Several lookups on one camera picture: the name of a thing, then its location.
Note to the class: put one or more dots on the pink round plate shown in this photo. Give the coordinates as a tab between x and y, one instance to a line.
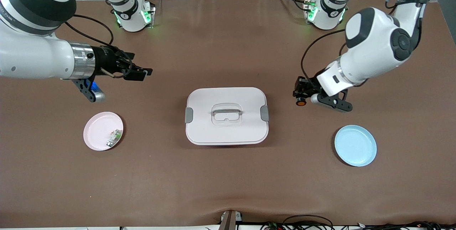
94	137

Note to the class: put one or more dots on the white lidded storage box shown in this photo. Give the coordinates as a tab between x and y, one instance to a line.
228	134

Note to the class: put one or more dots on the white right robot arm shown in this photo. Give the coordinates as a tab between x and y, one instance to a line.
32	59

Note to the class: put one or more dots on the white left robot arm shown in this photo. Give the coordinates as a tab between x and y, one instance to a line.
374	45

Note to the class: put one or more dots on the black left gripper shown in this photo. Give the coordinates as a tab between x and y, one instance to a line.
305	85

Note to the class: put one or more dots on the light blue round plate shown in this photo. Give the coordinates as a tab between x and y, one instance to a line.
356	146

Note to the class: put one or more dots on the brown table mat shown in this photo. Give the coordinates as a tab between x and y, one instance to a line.
228	180

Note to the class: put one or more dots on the orange black push-button switch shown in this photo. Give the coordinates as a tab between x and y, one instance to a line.
301	103

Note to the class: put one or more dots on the green white switch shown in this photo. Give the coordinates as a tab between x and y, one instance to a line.
114	138

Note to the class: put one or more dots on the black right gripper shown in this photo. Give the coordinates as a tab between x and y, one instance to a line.
104	60

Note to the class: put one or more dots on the grey camera mount pole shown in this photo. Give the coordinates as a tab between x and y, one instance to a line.
228	223

